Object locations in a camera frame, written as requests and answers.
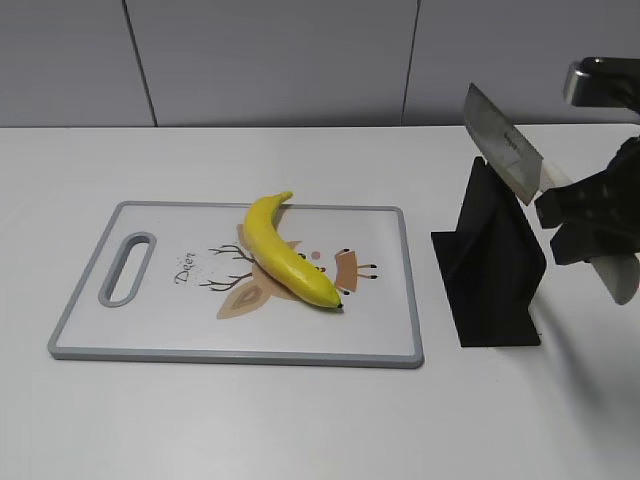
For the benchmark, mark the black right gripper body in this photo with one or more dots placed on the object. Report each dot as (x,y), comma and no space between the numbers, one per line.
(622,172)

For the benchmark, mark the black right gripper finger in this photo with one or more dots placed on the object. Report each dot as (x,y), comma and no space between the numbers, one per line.
(592,230)
(606,200)

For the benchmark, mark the steel knife with white handle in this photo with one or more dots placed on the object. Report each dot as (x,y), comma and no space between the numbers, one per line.
(524,170)

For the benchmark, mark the yellow plastic banana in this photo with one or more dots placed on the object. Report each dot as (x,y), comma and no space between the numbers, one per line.
(281,261)

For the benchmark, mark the black knife stand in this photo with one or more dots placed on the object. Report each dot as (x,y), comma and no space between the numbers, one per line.
(491,265)

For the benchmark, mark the white grey-rimmed cutting board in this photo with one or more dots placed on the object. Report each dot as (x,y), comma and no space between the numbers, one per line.
(173,282)

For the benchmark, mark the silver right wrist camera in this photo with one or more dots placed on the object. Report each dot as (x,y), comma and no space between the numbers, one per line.
(603,82)

